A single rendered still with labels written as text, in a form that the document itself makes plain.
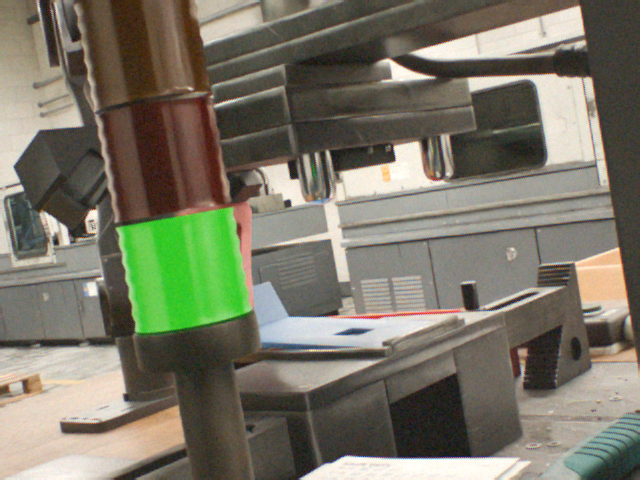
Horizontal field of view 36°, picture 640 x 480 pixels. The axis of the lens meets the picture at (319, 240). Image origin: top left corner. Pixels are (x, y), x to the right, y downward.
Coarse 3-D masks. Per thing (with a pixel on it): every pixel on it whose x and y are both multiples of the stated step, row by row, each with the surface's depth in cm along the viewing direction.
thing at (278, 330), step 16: (256, 288) 70; (272, 288) 71; (256, 304) 69; (272, 304) 70; (272, 320) 69; (288, 320) 69; (304, 320) 68; (320, 320) 68; (336, 320) 67; (352, 320) 66; (368, 320) 65; (384, 320) 65; (400, 320) 64; (272, 336) 64; (288, 336) 63; (304, 336) 63; (320, 336) 62; (336, 336) 61; (352, 336) 61; (368, 336) 60; (384, 336) 60
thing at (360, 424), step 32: (448, 352) 60; (480, 352) 62; (384, 384) 55; (416, 384) 57; (448, 384) 61; (480, 384) 62; (512, 384) 65; (256, 416) 53; (288, 416) 51; (320, 416) 51; (352, 416) 52; (384, 416) 54; (416, 416) 63; (448, 416) 61; (480, 416) 62; (512, 416) 64; (320, 448) 50; (352, 448) 52; (384, 448) 54; (416, 448) 63; (448, 448) 61; (480, 448) 61
